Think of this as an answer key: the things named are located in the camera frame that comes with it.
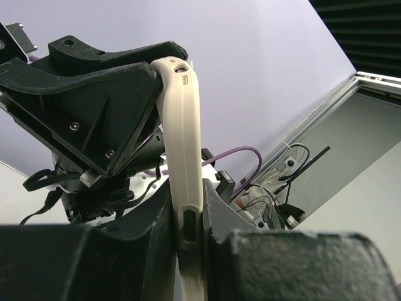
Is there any aluminium front frame rail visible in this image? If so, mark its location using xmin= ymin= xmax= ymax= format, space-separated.
xmin=244 ymin=71 xmax=401 ymax=195

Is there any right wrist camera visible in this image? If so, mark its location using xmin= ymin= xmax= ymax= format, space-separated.
xmin=0 ymin=23 xmax=38 ymax=64

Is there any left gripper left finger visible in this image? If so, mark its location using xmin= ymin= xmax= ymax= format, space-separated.
xmin=1 ymin=184 xmax=176 ymax=300

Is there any phone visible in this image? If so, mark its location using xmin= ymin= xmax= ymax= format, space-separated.
xmin=151 ymin=56 xmax=206 ymax=300

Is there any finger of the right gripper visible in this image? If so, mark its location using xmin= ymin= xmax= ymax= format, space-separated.
xmin=31 ymin=36 xmax=188 ymax=75

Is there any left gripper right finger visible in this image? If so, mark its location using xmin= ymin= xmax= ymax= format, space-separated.
xmin=203 ymin=179 xmax=400 ymax=300

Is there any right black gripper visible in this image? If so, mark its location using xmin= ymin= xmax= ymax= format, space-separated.
xmin=1 ymin=61 xmax=165 ymax=225

